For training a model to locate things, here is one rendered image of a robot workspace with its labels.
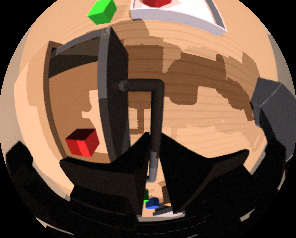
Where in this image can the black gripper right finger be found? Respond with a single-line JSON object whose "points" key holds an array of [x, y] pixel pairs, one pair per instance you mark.
{"points": [[186, 172]]}

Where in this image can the green block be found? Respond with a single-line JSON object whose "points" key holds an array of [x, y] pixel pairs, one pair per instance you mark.
{"points": [[102, 12], [146, 196]]}

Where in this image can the blue block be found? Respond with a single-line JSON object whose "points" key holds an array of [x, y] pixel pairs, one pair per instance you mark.
{"points": [[152, 203]]}

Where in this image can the red block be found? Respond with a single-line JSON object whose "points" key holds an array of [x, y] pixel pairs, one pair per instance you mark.
{"points": [[156, 3], [83, 142]]}

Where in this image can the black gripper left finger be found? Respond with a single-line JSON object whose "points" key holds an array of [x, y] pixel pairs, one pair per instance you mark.
{"points": [[126, 176]]}

